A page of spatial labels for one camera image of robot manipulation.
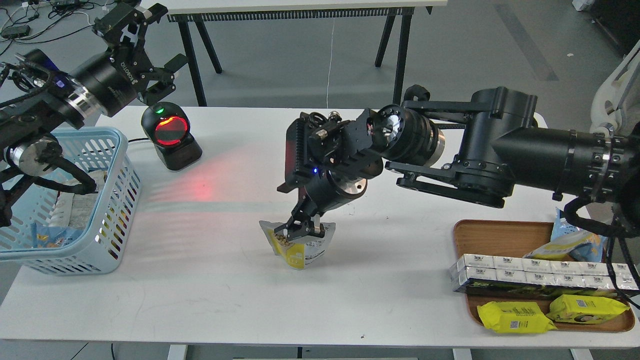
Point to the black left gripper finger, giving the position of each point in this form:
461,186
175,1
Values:
155,83
126,26

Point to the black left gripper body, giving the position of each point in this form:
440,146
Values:
114,77

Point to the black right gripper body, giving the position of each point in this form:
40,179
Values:
326,191

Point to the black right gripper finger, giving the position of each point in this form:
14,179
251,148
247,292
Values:
301,222
317,227

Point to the yellow white snack pouch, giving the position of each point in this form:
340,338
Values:
299,254

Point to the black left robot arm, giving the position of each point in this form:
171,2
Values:
27,143

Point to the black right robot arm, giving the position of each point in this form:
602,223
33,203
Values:
474,151

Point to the light blue plastic basket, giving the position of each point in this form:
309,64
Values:
100,246

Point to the white snack bag in basket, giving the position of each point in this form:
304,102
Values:
75,210

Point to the blue snack bag in basket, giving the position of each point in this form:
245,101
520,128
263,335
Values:
43,236

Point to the silver multipack snack box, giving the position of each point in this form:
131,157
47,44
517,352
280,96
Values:
538,279

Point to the yellow snack packet left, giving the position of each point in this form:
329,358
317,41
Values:
514,317

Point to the yellow snack packet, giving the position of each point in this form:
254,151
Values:
584,309
514,317

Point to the blue yellow snack bag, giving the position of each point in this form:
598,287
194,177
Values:
569,240

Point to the yellow snack packet right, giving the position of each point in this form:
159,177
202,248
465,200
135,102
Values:
584,309

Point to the black barcode scanner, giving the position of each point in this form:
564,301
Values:
168,127

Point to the white background table black legs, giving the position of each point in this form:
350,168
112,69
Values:
290,47

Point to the black power adapter on floor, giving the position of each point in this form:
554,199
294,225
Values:
15,32

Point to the brown wooden tray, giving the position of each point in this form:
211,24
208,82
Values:
515,239

